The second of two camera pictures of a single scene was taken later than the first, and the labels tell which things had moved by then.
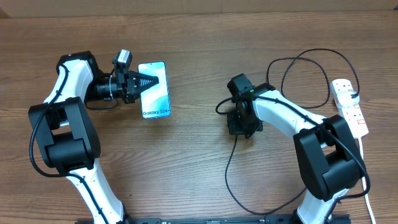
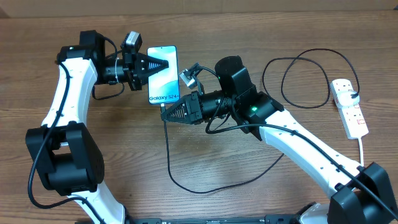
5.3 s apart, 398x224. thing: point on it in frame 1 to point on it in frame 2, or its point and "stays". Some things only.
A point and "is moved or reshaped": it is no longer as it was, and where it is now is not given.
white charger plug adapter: (344, 98) stays
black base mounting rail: (338, 219) stays
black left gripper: (123, 76) to (135, 65)
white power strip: (352, 114) stays
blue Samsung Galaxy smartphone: (155, 101) is moved or reshaped
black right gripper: (237, 130) to (193, 108)
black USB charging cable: (234, 205) to (209, 191)
